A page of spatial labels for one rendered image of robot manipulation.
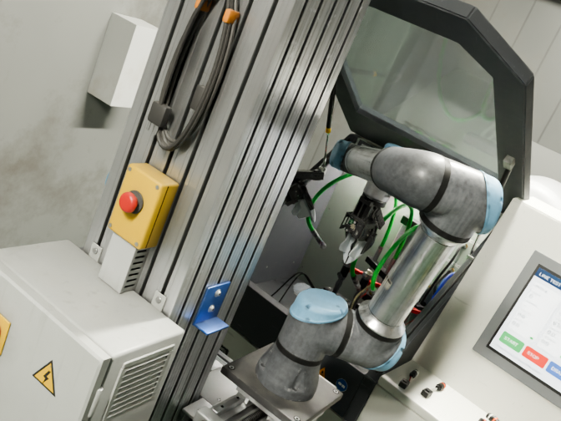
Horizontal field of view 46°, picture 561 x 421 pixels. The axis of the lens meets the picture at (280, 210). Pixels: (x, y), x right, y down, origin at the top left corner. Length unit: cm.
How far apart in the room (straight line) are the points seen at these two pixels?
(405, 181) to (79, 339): 65
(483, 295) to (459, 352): 19
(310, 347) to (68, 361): 57
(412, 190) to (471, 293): 88
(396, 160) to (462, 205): 15
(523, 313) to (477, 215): 80
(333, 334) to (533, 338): 77
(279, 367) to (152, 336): 42
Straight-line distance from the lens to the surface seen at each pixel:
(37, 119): 332
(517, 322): 207
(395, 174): 128
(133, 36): 326
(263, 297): 212
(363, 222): 179
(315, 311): 144
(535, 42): 430
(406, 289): 141
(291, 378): 151
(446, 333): 211
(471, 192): 129
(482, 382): 209
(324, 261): 261
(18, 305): 120
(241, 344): 221
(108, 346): 111
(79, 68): 335
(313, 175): 209
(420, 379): 205
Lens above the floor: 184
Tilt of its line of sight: 17 degrees down
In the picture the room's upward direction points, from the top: 23 degrees clockwise
